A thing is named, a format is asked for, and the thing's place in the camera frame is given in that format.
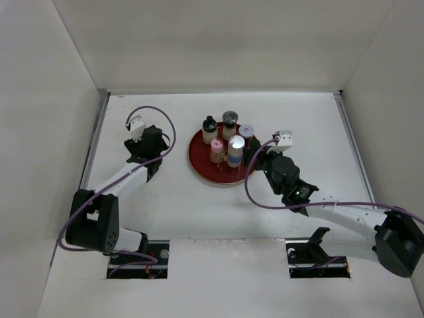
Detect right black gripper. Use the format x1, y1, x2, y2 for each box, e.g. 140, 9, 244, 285
243, 143, 284, 195

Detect tall silver lid bottle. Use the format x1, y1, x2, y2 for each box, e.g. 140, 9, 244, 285
227, 135, 245, 168

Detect white lid dark jar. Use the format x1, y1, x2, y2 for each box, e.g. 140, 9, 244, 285
238, 124, 254, 142

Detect pink cap spice bottle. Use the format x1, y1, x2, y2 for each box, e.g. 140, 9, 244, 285
209, 138, 225, 164

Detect clear cap grinder bottle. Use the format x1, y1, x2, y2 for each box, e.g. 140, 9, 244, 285
222, 111, 239, 141

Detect black cap white bottle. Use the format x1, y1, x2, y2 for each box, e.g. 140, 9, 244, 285
202, 115, 218, 145

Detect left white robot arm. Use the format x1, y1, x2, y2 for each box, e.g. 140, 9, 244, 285
65, 125, 169, 264

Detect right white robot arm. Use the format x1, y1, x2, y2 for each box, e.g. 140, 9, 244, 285
243, 134, 423, 278

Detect red round tray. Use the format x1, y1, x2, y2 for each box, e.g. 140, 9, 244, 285
188, 121, 247, 185

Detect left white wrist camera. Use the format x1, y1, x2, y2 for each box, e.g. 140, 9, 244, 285
125, 115, 146, 142

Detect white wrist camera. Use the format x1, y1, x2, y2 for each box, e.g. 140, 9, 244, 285
267, 131, 293, 154
125, 115, 146, 142

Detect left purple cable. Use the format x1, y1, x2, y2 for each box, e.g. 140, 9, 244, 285
56, 105, 176, 278

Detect purple cable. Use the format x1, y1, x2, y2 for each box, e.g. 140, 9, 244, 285
244, 135, 424, 226
56, 105, 176, 278

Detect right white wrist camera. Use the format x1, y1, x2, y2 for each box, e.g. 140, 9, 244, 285
267, 131, 293, 154

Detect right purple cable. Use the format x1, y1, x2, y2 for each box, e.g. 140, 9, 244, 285
244, 135, 424, 226

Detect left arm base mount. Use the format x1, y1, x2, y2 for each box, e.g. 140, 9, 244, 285
106, 240, 170, 280

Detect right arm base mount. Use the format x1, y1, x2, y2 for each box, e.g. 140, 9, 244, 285
285, 227, 350, 279

